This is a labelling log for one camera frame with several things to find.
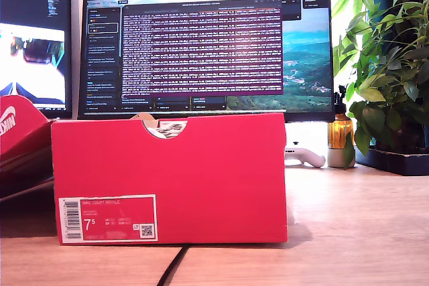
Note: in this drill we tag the red shoebox lid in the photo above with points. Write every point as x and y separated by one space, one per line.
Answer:
20 138

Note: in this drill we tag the brown paper box insert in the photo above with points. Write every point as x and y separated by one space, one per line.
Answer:
149 119

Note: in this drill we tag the amber glass diffuser bottle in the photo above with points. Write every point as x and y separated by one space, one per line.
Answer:
340 130

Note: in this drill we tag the white game controller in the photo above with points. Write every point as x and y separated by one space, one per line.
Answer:
308 157

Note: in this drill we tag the black plant tray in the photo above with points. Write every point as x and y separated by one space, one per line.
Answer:
399 162

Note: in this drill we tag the green leafy potted plant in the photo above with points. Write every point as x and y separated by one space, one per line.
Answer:
395 75

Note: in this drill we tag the large black computer monitor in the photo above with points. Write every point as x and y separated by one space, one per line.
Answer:
201 48

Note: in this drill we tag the white leather sneaker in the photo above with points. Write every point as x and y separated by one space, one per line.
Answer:
169 130

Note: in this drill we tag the small pale round pot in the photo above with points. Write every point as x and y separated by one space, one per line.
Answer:
336 158

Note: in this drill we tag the red cardboard shoebox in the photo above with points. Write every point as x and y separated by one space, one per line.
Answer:
174 179

